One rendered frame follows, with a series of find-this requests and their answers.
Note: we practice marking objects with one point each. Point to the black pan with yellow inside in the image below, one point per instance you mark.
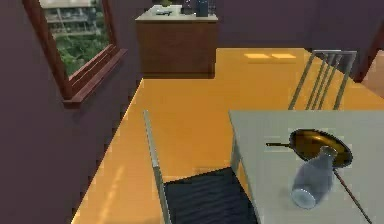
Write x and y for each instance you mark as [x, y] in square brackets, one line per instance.
[313, 143]

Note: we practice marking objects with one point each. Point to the brown framed window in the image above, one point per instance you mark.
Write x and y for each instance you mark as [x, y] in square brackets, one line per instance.
[80, 50]

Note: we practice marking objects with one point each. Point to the pale blue glass bottle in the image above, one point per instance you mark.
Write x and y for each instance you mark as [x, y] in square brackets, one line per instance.
[315, 180]

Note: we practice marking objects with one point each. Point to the dark blue container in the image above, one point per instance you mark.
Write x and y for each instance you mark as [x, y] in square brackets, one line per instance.
[202, 8]

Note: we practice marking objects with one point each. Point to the brown door frame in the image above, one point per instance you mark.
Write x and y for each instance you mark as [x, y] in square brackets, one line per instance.
[370, 53]

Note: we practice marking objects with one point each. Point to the small black flat object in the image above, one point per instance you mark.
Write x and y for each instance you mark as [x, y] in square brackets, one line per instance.
[164, 13]

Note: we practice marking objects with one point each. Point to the thin dark rod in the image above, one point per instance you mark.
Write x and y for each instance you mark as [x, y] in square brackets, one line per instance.
[353, 195]

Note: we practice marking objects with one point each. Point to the grey chair with black seat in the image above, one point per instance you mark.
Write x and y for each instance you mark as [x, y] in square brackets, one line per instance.
[206, 196]

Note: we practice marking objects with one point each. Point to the green round object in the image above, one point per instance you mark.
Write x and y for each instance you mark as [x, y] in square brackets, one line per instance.
[165, 3]

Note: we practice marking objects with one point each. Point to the dark glass object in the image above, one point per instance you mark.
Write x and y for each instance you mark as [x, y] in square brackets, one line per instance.
[187, 6]

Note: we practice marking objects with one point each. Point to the pale grey table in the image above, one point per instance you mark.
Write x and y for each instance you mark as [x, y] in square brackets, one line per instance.
[266, 186]

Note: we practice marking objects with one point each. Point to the brown cabinet with pale top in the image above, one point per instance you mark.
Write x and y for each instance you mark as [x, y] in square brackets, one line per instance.
[176, 46]

